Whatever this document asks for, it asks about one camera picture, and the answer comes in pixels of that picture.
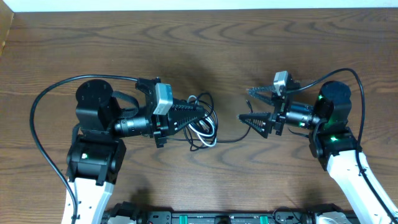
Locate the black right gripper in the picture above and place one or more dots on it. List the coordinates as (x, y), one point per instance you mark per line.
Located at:
(280, 113)

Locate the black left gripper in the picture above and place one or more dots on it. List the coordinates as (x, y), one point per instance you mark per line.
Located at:
(180, 119)

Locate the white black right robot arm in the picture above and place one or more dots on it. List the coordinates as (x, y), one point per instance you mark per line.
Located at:
(331, 141)

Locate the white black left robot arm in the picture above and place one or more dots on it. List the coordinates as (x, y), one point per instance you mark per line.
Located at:
(106, 117)

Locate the brown cardboard side panel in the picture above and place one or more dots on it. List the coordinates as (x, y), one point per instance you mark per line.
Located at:
(6, 19)

